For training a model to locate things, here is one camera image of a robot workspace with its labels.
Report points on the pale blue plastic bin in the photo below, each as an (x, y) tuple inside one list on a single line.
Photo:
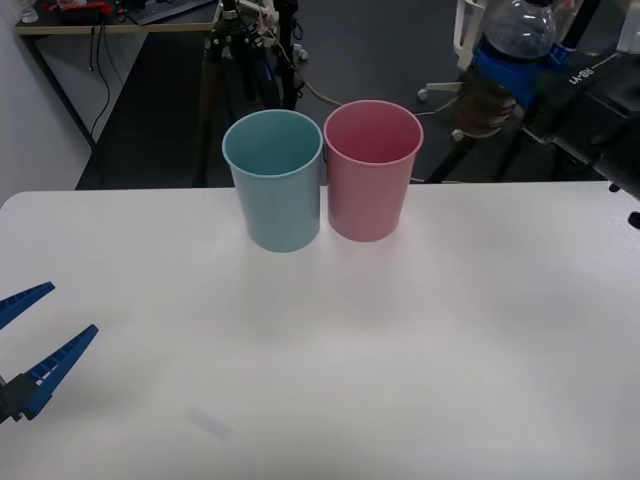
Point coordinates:
[(280, 200)]

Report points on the pink plastic bin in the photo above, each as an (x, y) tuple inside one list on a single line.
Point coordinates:
[(367, 200)]

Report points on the clear bottle with dark label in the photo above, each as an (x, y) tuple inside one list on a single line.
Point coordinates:
[(520, 27)]

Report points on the red tool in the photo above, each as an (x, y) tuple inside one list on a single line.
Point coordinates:
[(82, 7)]

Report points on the black tripod with white head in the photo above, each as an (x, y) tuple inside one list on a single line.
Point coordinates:
[(240, 65)]

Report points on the black keyboard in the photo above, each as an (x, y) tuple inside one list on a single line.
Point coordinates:
[(165, 10)]

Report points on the black tripod with blue legs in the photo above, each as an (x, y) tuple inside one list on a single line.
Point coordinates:
[(450, 160)]

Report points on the small clear bottle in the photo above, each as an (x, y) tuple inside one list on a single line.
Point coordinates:
[(29, 11)]

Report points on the dark desk with wooden edge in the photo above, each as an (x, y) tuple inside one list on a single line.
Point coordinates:
[(75, 21)]

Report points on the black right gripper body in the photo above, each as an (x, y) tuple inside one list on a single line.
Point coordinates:
[(580, 100)]

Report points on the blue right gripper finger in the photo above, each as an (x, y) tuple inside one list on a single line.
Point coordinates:
[(562, 54), (505, 75)]

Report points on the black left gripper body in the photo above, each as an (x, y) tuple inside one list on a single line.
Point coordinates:
[(4, 402)]

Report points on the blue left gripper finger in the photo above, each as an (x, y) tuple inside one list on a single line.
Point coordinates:
[(25, 300), (55, 365)]

